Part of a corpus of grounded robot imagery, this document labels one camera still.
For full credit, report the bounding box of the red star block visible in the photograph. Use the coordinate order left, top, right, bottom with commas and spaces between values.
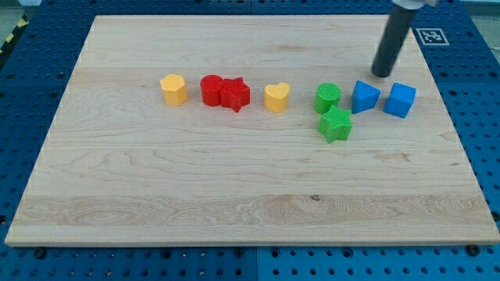
220, 76, 251, 112

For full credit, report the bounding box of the green star block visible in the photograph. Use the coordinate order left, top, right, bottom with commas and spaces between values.
318, 105, 352, 143

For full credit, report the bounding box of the light wooden board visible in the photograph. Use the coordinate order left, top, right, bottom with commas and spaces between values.
5, 16, 499, 247

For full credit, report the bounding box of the yellow heart block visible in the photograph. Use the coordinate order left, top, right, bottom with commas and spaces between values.
263, 82, 290, 113

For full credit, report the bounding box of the red cylinder block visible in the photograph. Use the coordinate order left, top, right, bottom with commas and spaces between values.
200, 74, 224, 106

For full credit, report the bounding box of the yellow pentagon block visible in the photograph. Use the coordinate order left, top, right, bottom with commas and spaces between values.
159, 73, 188, 106

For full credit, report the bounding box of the green cylinder block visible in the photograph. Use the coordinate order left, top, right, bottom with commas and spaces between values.
313, 82, 341, 114

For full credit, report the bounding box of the blue triangle block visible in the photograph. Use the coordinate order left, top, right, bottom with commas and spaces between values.
351, 80, 381, 114

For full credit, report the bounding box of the blue cube block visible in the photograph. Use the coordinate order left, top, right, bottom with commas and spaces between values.
383, 83, 416, 119

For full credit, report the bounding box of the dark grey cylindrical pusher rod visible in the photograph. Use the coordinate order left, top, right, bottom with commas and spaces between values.
371, 4, 416, 78

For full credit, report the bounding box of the white fiducial marker tag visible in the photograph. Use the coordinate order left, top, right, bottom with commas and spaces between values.
416, 27, 449, 46

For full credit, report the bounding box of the yellow black hazard tape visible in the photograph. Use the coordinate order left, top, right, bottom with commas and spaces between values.
1, 14, 30, 55

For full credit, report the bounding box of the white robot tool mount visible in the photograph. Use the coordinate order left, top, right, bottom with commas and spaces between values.
392, 0, 439, 10

